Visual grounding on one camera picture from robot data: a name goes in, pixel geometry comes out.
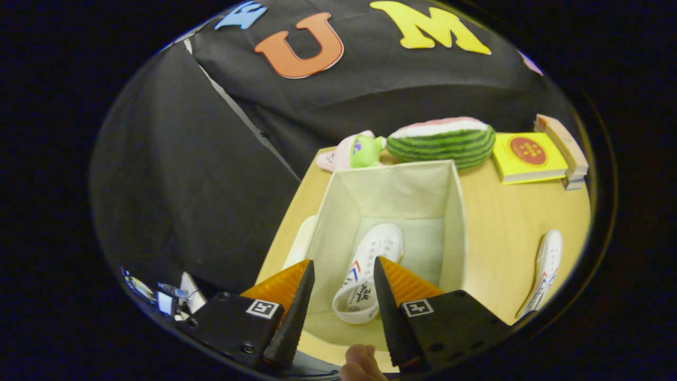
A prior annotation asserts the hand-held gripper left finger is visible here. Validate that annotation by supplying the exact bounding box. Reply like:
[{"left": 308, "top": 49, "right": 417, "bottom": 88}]
[{"left": 176, "top": 259, "right": 316, "bottom": 371}]

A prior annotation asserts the yellow book with red circle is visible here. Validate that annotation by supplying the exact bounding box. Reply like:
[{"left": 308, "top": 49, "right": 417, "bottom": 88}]
[{"left": 492, "top": 132, "right": 569, "bottom": 185}]

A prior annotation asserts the white striped shoe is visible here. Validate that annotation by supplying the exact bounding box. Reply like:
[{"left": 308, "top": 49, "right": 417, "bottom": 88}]
[
  {"left": 332, "top": 223, "right": 404, "bottom": 325},
  {"left": 516, "top": 229, "right": 563, "bottom": 319}
]

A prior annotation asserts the pink and green plush toy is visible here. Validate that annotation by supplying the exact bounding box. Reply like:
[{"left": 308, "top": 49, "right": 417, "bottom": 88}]
[{"left": 316, "top": 130, "right": 387, "bottom": 173}]

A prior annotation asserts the watermelon slice plush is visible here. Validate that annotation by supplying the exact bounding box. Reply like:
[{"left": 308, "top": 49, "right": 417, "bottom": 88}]
[{"left": 386, "top": 116, "right": 497, "bottom": 171}]

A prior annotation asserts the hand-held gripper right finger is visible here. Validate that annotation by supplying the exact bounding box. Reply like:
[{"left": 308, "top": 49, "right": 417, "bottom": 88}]
[{"left": 373, "top": 256, "right": 513, "bottom": 373}]

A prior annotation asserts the cream fabric storage box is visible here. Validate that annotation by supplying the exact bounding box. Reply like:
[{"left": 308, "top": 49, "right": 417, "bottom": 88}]
[{"left": 304, "top": 160, "right": 469, "bottom": 350}]

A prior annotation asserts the cream storage box lid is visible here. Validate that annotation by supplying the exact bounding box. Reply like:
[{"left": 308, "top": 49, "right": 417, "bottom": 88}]
[{"left": 283, "top": 214, "right": 319, "bottom": 270}]

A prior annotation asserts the white and blue floor clutter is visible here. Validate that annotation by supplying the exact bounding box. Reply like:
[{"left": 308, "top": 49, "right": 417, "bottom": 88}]
[{"left": 121, "top": 266, "right": 208, "bottom": 322}]

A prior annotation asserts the black backdrop cloth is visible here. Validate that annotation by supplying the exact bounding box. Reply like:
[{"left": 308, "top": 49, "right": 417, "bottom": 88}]
[{"left": 90, "top": 0, "right": 582, "bottom": 294}]

